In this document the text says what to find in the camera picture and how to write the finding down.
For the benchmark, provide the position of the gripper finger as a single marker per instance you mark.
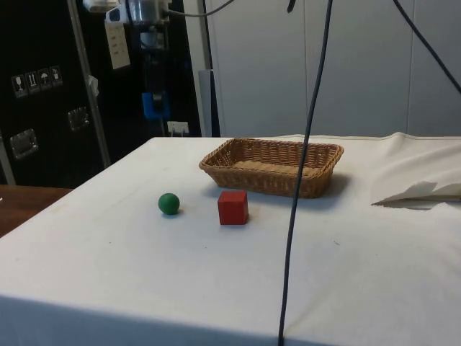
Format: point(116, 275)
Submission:
point(155, 72)

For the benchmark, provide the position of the pale grey locker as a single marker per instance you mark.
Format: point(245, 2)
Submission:
point(259, 72)
point(360, 90)
point(439, 115)

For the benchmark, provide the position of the green ball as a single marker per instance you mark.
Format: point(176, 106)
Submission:
point(168, 204)

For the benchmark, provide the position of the wicker basket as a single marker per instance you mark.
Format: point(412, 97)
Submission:
point(252, 180)

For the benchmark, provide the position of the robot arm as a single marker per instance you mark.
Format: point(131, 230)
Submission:
point(146, 9)

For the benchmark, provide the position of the red cube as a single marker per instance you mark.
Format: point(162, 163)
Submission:
point(232, 210)

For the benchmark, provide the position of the white wall socket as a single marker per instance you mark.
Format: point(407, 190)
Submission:
point(178, 127)

